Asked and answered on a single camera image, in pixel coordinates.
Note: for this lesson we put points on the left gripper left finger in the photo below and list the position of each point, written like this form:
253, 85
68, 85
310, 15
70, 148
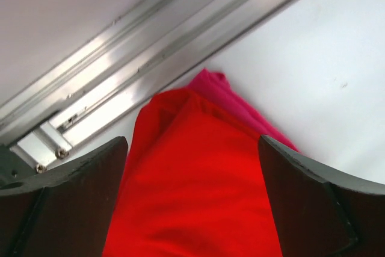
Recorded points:
64, 211

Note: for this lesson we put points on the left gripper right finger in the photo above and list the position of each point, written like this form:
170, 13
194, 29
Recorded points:
319, 210

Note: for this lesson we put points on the red t shirt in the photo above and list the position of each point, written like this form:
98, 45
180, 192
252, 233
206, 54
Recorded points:
192, 185

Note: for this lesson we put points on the folded magenta t shirt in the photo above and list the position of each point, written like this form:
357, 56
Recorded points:
215, 87

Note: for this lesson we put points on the left table edge rail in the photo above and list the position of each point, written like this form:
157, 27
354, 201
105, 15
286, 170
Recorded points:
138, 55

